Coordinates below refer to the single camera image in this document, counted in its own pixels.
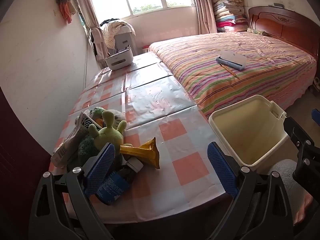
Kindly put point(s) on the wooden bed headboard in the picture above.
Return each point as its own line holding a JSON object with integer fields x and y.
{"x": 287, "y": 27}

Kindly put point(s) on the small white box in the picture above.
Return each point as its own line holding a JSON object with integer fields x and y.
{"x": 135, "y": 164}

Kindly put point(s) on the cream plastic bin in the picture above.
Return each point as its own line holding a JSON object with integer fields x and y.
{"x": 250, "y": 130}

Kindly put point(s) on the orange checked tablecloth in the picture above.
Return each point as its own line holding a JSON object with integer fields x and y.
{"x": 150, "y": 100}

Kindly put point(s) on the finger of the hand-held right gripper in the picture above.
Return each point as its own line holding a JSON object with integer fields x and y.
{"x": 296, "y": 132}
{"x": 316, "y": 117}

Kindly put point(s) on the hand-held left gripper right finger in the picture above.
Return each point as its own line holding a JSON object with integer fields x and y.
{"x": 217, "y": 170}

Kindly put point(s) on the small grey flat object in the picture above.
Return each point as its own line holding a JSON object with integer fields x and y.
{"x": 278, "y": 5}

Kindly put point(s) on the beige hanging garment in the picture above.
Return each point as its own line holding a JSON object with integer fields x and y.
{"x": 97, "y": 42}

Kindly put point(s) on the green floral pillow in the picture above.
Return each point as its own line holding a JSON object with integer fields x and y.
{"x": 256, "y": 31}

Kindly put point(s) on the white desktop organizer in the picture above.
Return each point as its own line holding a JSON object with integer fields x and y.
{"x": 118, "y": 61}

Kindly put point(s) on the blue grey pencil case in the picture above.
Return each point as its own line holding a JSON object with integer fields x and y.
{"x": 232, "y": 58}

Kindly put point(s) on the yellow snack wrapper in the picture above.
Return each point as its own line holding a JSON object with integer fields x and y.
{"x": 145, "y": 152}

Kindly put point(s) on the grey white air cooler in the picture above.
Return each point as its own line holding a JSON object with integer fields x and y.
{"x": 125, "y": 40}

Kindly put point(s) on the orange grey hanging rags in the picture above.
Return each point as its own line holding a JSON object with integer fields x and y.
{"x": 65, "y": 10}

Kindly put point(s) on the stack of folded quilts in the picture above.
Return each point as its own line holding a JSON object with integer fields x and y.
{"x": 230, "y": 10}

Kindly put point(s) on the person's right hand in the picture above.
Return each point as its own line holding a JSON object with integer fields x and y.
{"x": 303, "y": 207}

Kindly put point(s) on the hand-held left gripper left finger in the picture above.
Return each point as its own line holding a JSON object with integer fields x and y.
{"x": 105, "y": 165}

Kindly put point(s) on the bed with striped cover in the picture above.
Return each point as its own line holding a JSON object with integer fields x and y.
{"x": 250, "y": 80}

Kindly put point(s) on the small red stool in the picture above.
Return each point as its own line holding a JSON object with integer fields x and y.
{"x": 145, "y": 48}

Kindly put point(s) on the grey fuzzy cloth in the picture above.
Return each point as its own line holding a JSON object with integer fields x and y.
{"x": 287, "y": 180}

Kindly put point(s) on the blue cylindrical container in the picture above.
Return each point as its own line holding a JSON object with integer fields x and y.
{"x": 112, "y": 187}

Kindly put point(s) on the dark green fuzzy ball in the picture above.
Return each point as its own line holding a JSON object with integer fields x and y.
{"x": 86, "y": 147}

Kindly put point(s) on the white printed paper carton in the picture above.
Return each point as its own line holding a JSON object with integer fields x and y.
{"x": 72, "y": 137}

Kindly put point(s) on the white slippers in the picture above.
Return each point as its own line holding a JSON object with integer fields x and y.
{"x": 317, "y": 82}

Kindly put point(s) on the green plush toy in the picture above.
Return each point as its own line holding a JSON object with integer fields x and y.
{"x": 107, "y": 135}

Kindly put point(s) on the beige curtain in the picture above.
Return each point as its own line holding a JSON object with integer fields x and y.
{"x": 205, "y": 15}
{"x": 85, "y": 5}

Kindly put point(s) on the yellow pencil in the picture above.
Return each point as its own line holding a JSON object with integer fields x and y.
{"x": 228, "y": 70}

